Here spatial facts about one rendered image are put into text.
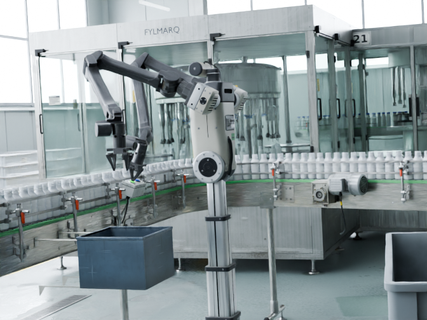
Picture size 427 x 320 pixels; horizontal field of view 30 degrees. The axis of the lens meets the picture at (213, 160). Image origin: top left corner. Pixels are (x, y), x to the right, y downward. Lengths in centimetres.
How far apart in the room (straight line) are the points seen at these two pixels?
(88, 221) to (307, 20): 354
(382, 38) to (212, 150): 512
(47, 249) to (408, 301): 242
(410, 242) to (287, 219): 502
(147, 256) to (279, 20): 404
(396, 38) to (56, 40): 354
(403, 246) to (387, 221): 676
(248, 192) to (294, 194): 32
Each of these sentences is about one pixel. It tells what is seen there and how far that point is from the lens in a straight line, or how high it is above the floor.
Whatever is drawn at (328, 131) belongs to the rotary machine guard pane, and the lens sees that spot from 749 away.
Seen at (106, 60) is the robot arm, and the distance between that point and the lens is 381.
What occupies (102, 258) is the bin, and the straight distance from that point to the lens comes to 339.
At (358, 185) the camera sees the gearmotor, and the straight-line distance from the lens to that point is 482.
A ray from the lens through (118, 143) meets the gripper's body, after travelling 343.
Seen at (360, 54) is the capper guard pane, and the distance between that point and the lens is 882.
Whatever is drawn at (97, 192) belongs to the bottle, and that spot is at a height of 107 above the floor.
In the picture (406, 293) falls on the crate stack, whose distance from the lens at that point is 150.
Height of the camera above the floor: 142
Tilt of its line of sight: 3 degrees down
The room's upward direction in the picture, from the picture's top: 3 degrees counter-clockwise
